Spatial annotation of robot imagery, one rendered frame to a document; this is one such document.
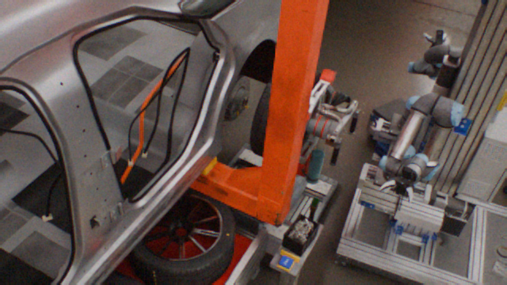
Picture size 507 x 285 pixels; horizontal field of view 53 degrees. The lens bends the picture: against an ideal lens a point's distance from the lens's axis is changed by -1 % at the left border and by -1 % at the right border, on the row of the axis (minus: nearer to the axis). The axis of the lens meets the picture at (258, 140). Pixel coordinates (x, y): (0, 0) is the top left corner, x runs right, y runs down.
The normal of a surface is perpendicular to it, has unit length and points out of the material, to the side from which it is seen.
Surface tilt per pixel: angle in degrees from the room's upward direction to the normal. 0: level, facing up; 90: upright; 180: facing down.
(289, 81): 90
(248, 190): 90
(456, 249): 0
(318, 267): 0
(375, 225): 0
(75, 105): 75
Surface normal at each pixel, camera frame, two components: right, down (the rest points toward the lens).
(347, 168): 0.08, -0.73
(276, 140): -0.46, 0.58
